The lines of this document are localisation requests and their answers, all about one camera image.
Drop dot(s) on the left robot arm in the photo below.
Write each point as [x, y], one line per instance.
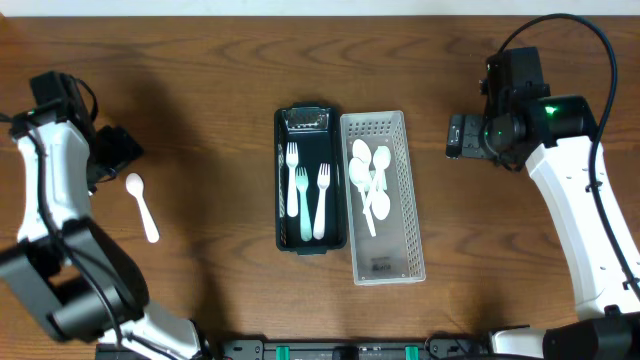
[70, 275]

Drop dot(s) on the clear plastic basket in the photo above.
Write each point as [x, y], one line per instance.
[394, 255]

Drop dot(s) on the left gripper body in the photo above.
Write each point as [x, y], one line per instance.
[117, 151]

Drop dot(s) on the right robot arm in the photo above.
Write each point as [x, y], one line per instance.
[553, 139]

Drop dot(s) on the white plastic spoon far left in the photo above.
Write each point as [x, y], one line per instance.
[135, 187]

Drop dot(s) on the black plastic basket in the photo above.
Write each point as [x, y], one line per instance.
[315, 130]

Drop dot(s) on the white spoon diagonal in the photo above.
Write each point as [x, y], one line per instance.
[361, 151]

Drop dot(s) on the white spoon horizontal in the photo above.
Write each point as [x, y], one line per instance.
[381, 161]

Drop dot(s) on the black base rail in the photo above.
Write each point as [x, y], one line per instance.
[432, 348]

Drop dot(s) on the mint green plastic fork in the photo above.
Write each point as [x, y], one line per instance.
[302, 183]

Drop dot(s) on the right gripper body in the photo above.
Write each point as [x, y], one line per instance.
[468, 131]

